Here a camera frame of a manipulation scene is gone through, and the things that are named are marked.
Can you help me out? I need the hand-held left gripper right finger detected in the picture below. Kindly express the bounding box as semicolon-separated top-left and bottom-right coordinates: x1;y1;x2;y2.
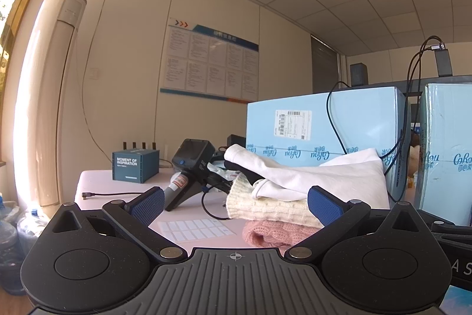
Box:
286;186;425;260

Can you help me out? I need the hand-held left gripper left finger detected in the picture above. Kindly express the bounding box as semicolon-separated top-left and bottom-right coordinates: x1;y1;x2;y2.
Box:
48;187;185;263

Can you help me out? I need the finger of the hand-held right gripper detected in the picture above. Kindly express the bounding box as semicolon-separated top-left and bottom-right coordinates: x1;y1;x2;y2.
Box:
418;210;472;240

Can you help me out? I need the white T-shirt black trim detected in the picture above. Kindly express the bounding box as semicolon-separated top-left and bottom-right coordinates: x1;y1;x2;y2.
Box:
224;144;391;211

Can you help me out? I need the printed desk mat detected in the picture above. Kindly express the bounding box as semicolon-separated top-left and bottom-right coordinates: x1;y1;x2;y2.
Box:
440;284;472;315

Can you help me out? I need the dark teal small box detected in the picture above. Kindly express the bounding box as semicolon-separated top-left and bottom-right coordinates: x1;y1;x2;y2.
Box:
112;142;160;184

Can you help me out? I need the white sticker sheet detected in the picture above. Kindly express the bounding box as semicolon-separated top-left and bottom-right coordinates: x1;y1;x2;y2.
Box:
153;218;237;243

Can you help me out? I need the pink knit sweater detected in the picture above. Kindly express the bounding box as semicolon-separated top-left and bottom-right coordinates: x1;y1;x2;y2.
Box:
242;220;322;248

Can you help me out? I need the cream knit sweater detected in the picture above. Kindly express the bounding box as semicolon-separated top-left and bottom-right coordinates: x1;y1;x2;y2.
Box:
225;176;326;229

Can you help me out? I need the black handheld screen device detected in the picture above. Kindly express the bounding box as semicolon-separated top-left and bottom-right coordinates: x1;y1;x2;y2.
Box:
164;138;237;213

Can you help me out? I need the large light blue carton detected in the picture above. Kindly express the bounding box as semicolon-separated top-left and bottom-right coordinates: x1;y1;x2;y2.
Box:
414;83;472;224

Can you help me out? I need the light blue carton with label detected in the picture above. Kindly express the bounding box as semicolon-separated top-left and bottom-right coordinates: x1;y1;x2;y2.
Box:
246;86;412;204

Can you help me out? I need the clear water jug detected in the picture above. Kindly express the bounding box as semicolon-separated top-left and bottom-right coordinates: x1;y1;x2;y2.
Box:
0;219;26;296
17;206;50;257

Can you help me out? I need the small black power adapter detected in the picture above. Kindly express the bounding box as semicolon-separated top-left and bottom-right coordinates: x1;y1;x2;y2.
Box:
350;63;368;86

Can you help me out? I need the dark grey door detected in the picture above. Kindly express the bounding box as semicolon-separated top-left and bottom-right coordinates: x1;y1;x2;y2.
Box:
310;35;339;94

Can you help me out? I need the white standing air conditioner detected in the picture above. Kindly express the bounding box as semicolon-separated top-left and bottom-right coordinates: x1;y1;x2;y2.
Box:
14;0;88;208

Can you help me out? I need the large black power adapter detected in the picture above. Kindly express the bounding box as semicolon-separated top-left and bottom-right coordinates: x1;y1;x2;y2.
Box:
432;43;454;77

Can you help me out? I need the black USB cable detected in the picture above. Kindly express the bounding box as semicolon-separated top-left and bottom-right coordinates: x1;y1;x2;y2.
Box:
81;191;150;200

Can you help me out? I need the wall notice board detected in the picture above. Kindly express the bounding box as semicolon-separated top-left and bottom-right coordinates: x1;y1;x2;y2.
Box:
160;17;260;104

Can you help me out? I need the gold window frame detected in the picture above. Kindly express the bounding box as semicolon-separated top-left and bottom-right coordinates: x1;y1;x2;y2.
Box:
0;0;60;89

